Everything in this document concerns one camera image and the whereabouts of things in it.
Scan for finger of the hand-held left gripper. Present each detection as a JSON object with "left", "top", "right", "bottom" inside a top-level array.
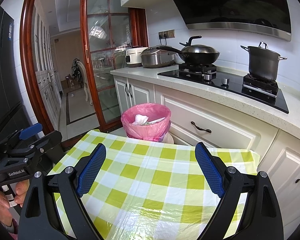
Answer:
[
  {"left": 0, "top": 123, "right": 43, "bottom": 153},
  {"left": 27, "top": 130, "right": 63, "bottom": 160}
]

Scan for white rice cooker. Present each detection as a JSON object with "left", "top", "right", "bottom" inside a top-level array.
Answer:
[{"left": 125, "top": 46, "right": 149, "bottom": 68}]

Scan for black range hood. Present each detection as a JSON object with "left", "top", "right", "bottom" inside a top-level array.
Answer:
[{"left": 162, "top": 0, "right": 292, "bottom": 42}]

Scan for black wok with lid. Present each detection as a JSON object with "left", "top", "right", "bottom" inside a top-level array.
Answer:
[{"left": 156, "top": 35, "right": 220, "bottom": 65}]

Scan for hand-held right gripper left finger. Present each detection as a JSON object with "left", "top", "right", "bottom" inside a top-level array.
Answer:
[{"left": 19, "top": 143, "right": 107, "bottom": 240}]

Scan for silver rice cooker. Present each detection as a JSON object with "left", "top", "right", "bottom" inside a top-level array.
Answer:
[{"left": 140, "top": 45, "right": 175, "bottom": 68}]

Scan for white hallway cabinets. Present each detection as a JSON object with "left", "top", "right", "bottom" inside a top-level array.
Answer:
[{"left": 32, "top": 10, "right": 63, "bottom": 130}]

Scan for wooden glass sliding door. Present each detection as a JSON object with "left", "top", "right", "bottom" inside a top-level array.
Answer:
[{"left": 19, "top": 0, "right": 148, "bottom": 135}]

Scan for white corner base cabinet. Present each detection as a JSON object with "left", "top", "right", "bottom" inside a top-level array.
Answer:
[{"left": 257, "top": 130, "right": 300, "bottom": 220}]

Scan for black refrigerator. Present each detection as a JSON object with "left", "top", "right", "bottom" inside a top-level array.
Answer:
[{"left": 0, "top": 5, "right": 32, "bottom": 140}]

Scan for green checked tablecloth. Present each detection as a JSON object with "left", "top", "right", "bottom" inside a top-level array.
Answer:
[{"left": 47, "top": 129, "right": 262, "bottom": 240}]

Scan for person's left hand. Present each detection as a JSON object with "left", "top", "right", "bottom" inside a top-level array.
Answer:
[{"left": 0, "top": 180, "right": 30, "bottom": 227}]

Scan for dark stock pot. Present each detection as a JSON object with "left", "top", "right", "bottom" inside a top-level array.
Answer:
[{"left": 240, "top": 41, "right": 288, "bottom": 82}]

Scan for white drawer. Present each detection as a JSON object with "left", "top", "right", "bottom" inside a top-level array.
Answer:
[{"left": 162, "top": 96, "right": 262, "bottom": 150}]

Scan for black gas stove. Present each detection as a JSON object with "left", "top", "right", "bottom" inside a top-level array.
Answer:
[{"left": 157, "top": 63, "right": 290, "bottom": 114}]

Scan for trash bin with pink bag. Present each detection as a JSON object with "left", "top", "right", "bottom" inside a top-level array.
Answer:
[{"left": 121, "top": 103, "right": 172, "bottom": 142}]

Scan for white two-door base cabinet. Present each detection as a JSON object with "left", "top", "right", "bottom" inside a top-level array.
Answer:
[{"left": 114, "top": 76, "right": 155, "bottom": 117}]

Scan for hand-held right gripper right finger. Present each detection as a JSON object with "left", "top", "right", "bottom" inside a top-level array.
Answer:
[{"left": 194, "top": 142, "right": 284, "bottom": 240}]

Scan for white dining chair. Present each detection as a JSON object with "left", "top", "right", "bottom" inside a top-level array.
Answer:
[{"left": 71, "top": 59, "right": 93, "bottom": 107}]

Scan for white plastic wrapper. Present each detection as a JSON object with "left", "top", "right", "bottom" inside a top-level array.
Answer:
[{"left": 147, "top": 117, "right": 166, "bottom": 125}]

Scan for white plastic bucket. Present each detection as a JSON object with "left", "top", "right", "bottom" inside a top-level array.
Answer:
[{"left": 162, "top": 133, "right": 175, "bottom": 145}]

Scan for gold wall socket row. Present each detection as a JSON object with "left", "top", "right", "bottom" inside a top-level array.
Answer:
[{"left": 158, "top": 29, "right": 175, "bottom": 39}]

